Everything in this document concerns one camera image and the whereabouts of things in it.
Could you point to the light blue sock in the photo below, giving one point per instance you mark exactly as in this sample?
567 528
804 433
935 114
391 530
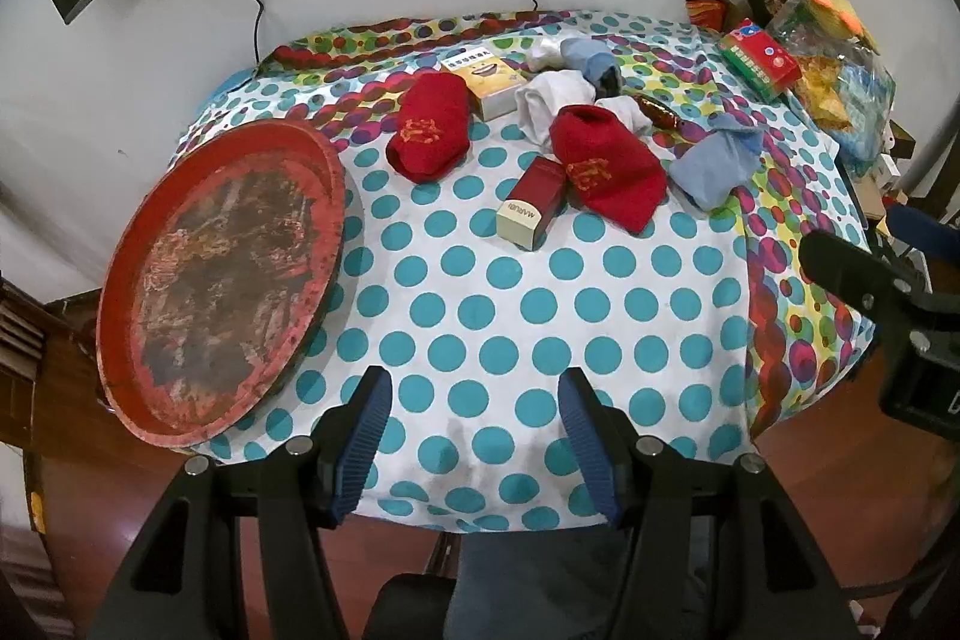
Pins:
712 164
585 57

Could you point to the small white sock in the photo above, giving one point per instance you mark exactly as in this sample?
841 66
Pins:
626 111

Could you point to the maroon rectangular box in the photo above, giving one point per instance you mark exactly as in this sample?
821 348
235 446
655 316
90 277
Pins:
536 190

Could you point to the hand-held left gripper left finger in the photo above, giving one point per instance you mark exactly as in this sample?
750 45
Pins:
360 441

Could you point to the clear plastic bag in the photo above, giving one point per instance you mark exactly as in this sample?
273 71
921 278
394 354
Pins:
544 51

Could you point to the yellow cartoon medicine box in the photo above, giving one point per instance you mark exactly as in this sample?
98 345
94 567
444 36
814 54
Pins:
484 78

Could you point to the round red worn tray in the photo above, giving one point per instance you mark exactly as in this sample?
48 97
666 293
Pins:
225 280

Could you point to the plastic bag of yellow packets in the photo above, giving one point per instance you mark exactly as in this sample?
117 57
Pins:
832 78

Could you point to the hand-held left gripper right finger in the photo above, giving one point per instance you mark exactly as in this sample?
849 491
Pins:
592 449

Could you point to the polka dot tablecloth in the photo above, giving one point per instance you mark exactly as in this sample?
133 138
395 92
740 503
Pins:
525 310

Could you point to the large white sock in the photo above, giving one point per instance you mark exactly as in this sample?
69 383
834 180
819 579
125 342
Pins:
547 104

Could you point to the orange snack packet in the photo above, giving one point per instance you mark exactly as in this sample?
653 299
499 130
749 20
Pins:
705 14

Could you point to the red black candy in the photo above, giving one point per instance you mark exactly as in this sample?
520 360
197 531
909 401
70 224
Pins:
660 111

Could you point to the green and red medicine box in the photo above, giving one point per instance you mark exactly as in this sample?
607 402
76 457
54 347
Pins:
757 59

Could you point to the red embroidered sock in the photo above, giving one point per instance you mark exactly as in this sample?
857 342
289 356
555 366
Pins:
431 130
607 168

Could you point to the brown wooden slatted furniture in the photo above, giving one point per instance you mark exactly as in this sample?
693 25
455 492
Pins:
22 340

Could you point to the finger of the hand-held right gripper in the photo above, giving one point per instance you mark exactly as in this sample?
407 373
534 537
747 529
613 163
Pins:
847 265

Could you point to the person's blue jeans leg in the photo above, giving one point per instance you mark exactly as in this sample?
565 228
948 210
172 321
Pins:
570 587

